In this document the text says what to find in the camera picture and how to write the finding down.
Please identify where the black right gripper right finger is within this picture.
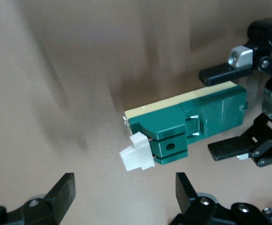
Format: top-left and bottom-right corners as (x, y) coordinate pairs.
(171, 172), (272, 225)

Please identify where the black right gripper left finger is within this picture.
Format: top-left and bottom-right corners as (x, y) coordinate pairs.
(0, 172), (76, 225)

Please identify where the green rectangular connector block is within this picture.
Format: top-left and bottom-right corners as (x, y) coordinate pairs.
(119, 81), (249, 172)

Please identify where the brown paper table cover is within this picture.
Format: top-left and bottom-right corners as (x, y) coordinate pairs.
(0, 0), (272, 225)

